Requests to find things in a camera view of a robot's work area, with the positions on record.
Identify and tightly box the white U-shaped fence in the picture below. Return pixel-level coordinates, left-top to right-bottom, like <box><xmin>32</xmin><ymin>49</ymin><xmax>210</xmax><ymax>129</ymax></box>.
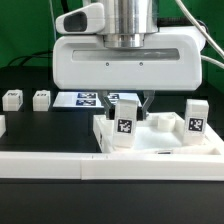
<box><xmin>0</xmin><ymin>113</ymin><xmax>224</xmax><ymax>181</ymax></box>

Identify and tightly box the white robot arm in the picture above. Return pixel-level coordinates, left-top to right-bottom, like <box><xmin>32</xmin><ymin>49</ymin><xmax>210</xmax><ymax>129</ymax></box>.
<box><xmin>53</xmin><ymin>0</ymin><xmax>205</xmax><ymax>119</ymax></box>

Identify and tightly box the white square table top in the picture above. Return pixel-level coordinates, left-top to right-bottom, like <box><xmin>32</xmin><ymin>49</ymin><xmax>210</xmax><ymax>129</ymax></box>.
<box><xmin>93</xmin><ymin>112</ymin><xmax>224</xmax><ymax>156</ymax></box>

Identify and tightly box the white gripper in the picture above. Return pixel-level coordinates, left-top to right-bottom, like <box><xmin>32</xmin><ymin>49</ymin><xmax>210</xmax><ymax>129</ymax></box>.
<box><xmin>53</xmin><ymin>27</ymin><xmax>202</xmax><ymax>121</ymax></box>

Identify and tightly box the white marker sheet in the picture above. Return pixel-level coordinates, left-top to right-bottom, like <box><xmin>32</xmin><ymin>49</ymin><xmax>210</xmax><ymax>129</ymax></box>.
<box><xmin>53</xmin><ymin>92</ymin><xmax>141</xmax><ymax>108</ymax></box>

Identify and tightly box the black cable bundle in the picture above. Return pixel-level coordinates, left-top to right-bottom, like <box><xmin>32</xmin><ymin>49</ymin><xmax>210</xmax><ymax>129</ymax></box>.
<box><xmin>7</xmin><ymin>49</ymin><xmax>54</xmax><ymax>68</ymax></box>

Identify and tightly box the white thin cable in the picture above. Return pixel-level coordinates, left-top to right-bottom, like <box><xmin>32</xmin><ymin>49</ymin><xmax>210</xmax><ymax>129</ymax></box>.
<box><xmin>48</xmin><ymin>0</ymin><xmax>58</xmax><ymax>38</ymax></box>

